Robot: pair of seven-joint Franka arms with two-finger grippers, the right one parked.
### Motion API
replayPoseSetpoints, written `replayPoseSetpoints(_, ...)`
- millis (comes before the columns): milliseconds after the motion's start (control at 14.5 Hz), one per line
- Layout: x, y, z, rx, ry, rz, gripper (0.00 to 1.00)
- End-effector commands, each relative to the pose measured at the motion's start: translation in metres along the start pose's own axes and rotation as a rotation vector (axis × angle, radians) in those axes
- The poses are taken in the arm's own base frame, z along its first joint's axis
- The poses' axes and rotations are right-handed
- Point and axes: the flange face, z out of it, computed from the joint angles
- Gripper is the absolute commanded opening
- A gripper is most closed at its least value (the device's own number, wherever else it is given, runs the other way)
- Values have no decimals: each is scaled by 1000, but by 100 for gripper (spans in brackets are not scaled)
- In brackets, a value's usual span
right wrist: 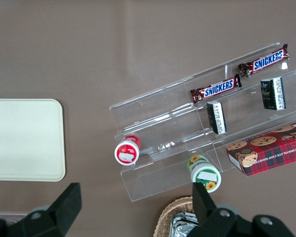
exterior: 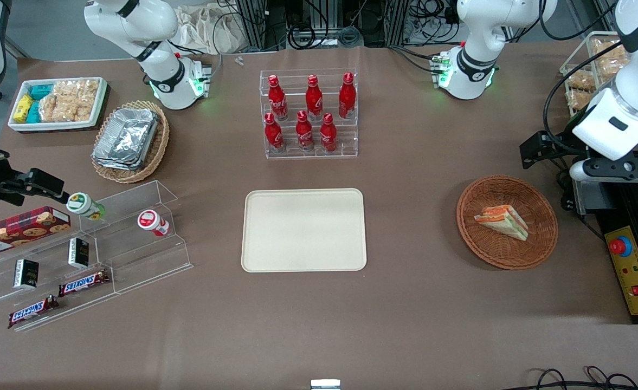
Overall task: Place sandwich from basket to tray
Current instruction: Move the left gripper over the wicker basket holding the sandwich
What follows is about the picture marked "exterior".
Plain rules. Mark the aluminium foil tray stack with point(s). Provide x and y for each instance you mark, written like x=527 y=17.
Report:
x=126 y=138

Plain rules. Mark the red tartan cookie box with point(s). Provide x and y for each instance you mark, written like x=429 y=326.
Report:
x=20 y=230

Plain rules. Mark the red cola bottle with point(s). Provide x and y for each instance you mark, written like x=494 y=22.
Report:
x=347 y=97
x=304 y=132
x=313 y=100
x=277 y=100
x=328 y=134
x=274 y=134

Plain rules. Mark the grey metal plate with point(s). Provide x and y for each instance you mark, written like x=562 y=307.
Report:
x=595 y=197

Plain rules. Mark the green lidded sunflower cup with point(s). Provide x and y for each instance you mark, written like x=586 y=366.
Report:
x=83 y=205

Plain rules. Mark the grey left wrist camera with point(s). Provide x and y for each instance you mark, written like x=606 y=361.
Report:
x=595 y=170

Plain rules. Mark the white rectangular snack bin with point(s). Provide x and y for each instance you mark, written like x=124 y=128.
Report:
x=58 y=125

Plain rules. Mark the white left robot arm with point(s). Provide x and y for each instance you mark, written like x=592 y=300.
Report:
x=481 y=32

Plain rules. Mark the clear acrylic bottle rack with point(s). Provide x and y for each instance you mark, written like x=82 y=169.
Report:
x=346 y=138

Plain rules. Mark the yellow emergency stop box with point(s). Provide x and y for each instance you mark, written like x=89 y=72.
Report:
x=636 y=276

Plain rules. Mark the clear bag of rice crackers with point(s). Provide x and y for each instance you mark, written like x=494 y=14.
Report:
x=56 y=108
x=83 y=95

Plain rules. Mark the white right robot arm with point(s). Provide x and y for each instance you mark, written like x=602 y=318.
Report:
x=129 y=27

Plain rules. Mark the brown round wicker basket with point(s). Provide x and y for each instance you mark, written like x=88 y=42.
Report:
x=481 y=244

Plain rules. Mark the clear acrylic step shelf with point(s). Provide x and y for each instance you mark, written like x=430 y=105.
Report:
x=145 y=260
x=53 y=271

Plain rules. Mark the Snickers chocolate bar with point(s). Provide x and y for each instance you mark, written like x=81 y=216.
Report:
x=84 y=283
x=33 y=311

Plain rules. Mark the beige cloth bag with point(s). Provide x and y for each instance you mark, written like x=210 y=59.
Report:
x=205 y=30

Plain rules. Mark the wrapped triangle sandwich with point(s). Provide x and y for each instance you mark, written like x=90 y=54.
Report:
x=506 y=222

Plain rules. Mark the clear bag of pastries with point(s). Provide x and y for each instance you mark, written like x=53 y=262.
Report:
x=608 y=57
x=579 y=89

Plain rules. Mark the small black chocolate box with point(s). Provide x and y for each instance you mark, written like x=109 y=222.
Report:
x=78 y=253
x=26 y=273

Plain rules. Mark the red lidded cup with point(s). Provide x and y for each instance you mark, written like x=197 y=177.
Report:
x=150 y=221

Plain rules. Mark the light oval wicker basket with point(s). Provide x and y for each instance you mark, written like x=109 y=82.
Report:
x=159 y=146

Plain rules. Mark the cream plastic tray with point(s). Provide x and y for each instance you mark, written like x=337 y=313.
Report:
x=303 y=230

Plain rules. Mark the teal snack packet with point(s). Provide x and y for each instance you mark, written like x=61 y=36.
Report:
x=34 y=112
x=41 y=91

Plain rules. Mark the aluminium profile frame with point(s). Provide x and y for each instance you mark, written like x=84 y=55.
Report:
x=262 y=24

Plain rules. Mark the yellow snack packet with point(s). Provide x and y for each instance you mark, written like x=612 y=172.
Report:
x=23 y=108

